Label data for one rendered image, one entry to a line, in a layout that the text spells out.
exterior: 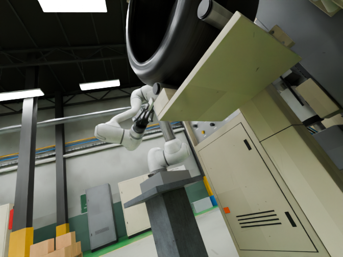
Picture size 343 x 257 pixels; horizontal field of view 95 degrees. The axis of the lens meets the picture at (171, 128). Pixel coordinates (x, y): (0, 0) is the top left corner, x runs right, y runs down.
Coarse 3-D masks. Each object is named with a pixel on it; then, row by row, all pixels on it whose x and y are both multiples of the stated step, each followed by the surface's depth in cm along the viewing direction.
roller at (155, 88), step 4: (156, 84) 57; (160, 84) 57; (164, 84) 58; (156, 88) 57; (160, 88) 56; (168, 88) 58; (172, 88) 59; (176, 88) 61; (156, 92) 57; (160, 92) 57
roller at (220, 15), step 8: (208, 0) 37; (200, 8) 39; (208, 8) 37; (216, 8) 38; (224, 8) 39; (200, 16) 39; (208, 16) 38; (216, 16) 39; (224, 16) 40; (216, 24) 41; (224, 24) 41
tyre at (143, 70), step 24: (144, 0) 79; (168, 0) 83; (192, 0) 41; (216, 0) 41; (240, 0) 45; (144, 24) 85; (168, 24) 91; (192, 24) 44; (144, 48) 88; (168, 48) 49; (192, 48) 47; (144, 72) 63; (168, 72) 55
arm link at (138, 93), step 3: (135, 90) 146; (138, 90) 141; (132, 93) 144; (135, 93) 140; (138, 93) 139; (141, 93) 139; (132, 96) 139; (135, 96) 138; (138, 96) 139; (141, 96) 140; (141, 99) 141; (144, 99) 142
